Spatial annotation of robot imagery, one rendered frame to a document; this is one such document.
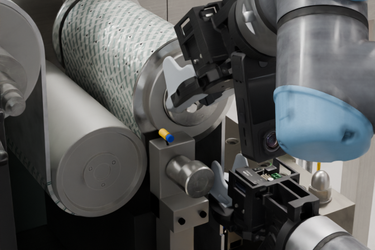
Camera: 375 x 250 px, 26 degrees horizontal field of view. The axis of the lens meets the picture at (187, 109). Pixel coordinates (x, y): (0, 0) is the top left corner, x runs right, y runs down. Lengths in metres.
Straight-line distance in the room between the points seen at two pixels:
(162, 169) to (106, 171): 0.07
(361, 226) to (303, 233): 1.20
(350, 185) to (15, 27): 1.32
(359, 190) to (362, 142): 1.42
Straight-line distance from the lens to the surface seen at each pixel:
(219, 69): 0.82
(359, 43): 0.65
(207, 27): 0.83
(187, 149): 0.98
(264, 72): 0.80
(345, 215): 1.20
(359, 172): 2.02
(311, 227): 0.93
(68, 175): 0.96
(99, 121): 0.96
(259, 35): 0.74
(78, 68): 1.13
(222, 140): 1.07
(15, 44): 0.88
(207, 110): 0.99
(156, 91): 0.96
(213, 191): 1.07
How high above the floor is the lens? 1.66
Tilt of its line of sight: 25 degrees down
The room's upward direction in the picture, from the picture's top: straight up
